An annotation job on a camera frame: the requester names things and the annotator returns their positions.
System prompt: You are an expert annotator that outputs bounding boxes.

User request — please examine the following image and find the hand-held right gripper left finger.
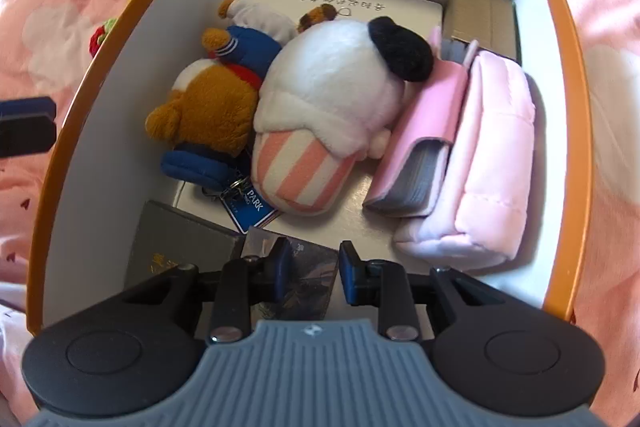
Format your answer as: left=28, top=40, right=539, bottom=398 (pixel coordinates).
left=122, top=237, right=292, bottom=344

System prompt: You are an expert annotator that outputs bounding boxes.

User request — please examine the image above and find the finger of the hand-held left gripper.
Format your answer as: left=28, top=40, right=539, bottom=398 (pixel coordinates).
left=0, top=96, right=59, bottom=158

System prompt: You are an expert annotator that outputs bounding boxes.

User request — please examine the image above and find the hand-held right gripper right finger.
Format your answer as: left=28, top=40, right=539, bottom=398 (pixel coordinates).
left=338, top=240, right=507, bottom=342

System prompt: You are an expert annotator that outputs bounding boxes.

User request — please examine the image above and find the glossy photo card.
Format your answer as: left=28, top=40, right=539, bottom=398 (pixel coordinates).
left=240, top=229, right=339, bottom=321

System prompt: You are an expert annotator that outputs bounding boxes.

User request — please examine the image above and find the blue tag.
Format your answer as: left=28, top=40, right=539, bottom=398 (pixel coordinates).
left=219, top=179, right=279, bottom=236

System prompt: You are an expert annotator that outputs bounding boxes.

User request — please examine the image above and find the dark grey box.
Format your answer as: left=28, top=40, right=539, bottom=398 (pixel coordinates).
left=124, top=200, right=244, bottom=291

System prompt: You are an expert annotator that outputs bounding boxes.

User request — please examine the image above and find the brown bear plush toy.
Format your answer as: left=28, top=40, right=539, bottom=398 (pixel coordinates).
left=144, top=0, right=339, bottom=198

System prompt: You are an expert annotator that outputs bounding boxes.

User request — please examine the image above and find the pink notebook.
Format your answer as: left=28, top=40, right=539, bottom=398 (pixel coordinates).
left=362, top=27, right=472, bottom=219

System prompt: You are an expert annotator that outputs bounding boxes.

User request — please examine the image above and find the pink padded pouch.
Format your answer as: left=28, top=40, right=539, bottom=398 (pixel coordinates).
left=392, top=51, right=537, bottom=277

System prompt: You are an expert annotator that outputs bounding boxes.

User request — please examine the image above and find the panda popcorn plush toy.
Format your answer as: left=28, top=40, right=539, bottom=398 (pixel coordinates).
left=250, top=16, right=436, bottom=219

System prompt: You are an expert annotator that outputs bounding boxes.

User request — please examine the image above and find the white box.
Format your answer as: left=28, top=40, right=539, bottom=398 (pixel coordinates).
left=172, top=0, right=446, bottom=260

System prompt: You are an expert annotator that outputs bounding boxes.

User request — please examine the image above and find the brown cardboard box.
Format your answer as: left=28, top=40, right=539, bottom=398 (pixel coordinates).
left=442, top=0, right=522, bottom=60

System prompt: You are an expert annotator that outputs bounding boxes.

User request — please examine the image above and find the red strawberry charm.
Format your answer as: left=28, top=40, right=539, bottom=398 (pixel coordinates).
left=88, top=17, right=120, bottom=57

